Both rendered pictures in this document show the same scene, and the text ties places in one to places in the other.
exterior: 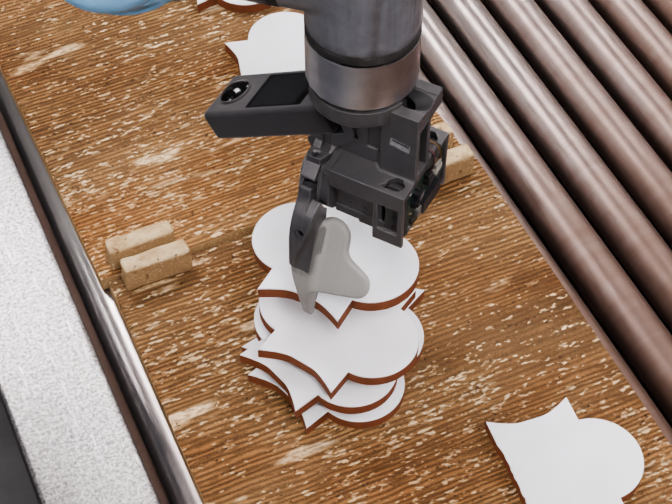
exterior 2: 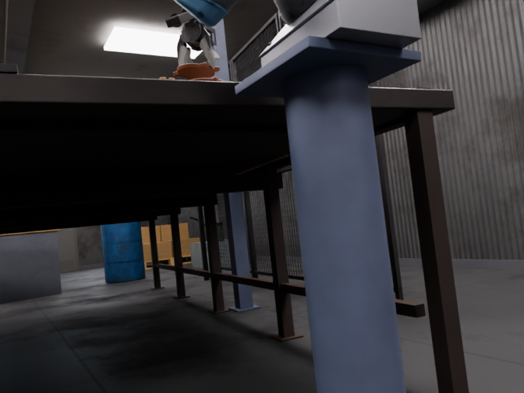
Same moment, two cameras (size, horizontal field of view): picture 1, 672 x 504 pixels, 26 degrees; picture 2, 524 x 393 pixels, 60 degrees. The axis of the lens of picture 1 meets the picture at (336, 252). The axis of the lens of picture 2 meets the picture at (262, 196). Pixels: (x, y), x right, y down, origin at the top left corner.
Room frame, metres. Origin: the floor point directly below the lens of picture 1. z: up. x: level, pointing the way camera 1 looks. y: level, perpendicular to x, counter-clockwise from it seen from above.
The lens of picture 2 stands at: (0.56, 1.32, 0.57)
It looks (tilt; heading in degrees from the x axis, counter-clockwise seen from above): 3 degrees up; 269
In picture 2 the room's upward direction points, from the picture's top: 6 degrees counter-clockwise
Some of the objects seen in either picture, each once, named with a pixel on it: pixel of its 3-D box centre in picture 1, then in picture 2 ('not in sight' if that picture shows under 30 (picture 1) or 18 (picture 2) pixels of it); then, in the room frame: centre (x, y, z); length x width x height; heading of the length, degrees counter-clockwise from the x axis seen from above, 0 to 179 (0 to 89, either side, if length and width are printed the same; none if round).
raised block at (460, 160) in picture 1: (442, 167); not in sight; (0.86, -0.09, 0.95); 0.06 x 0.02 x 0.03; 114
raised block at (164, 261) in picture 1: (156, 264); not in sight; (0.75, 0.15, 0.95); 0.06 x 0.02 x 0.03; 114
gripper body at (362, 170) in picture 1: (370, 142); (197, 27); (0.68, -0.02, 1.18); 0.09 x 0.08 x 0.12; 62
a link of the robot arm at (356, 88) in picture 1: (364, 50); not in sight; (0.69, -0.02, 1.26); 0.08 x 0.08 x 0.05
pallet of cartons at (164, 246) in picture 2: not in sight; (162, 245); (2.39, -7.31, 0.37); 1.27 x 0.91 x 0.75; 30
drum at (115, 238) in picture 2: not in sight; (122, 250); (2.47, -5.08, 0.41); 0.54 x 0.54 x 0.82
